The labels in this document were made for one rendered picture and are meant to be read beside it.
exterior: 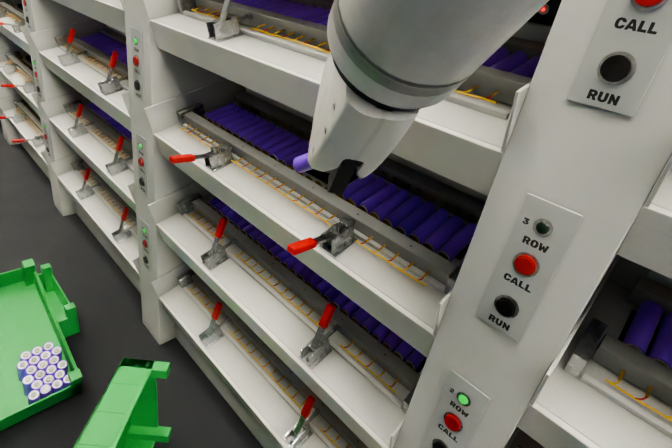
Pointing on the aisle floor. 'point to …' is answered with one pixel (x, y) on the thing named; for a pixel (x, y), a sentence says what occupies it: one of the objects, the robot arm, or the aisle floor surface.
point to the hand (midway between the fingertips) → (332, 145)
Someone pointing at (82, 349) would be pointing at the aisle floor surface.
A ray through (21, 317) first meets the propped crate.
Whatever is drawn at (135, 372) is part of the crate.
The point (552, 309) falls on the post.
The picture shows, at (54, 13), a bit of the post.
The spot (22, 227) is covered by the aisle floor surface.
